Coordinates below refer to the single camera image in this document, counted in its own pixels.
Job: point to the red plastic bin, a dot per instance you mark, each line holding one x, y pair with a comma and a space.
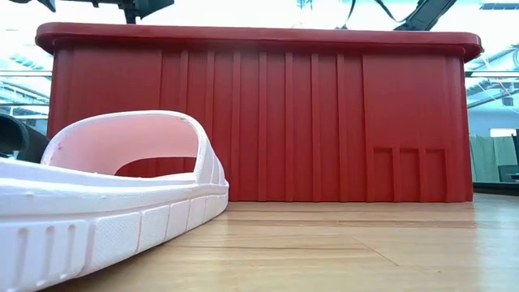
284, 121

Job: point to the black slide sandal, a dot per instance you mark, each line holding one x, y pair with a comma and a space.
16, 138

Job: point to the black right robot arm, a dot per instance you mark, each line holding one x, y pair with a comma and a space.
425, 14

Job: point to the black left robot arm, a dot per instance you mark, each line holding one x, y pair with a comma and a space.
150, 5

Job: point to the grey green partition panel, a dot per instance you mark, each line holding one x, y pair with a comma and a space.
486, 158

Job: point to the pink slide sandal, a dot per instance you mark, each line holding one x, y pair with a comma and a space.
101, 239

